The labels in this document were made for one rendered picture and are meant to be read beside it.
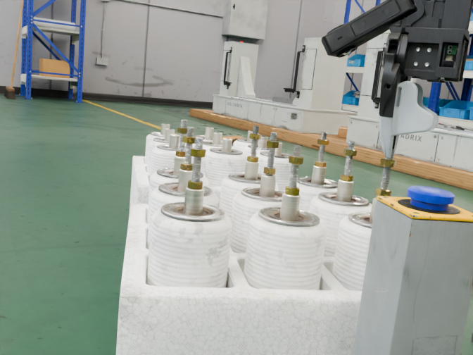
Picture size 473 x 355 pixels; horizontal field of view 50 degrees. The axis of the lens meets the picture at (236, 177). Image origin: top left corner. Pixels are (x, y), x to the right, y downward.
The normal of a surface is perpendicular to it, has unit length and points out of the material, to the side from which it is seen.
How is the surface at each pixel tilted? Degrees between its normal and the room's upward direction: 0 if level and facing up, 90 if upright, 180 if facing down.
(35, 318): 0
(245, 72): 66
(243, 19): 90
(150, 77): 90
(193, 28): 90
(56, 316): 0
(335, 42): 92
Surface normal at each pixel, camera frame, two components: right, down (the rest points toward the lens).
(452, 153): -0.88, 0.00
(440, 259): 0.17, 0.20
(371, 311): -0.98, -0.07
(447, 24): -0.48, 0.11
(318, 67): 0.47, 0.21
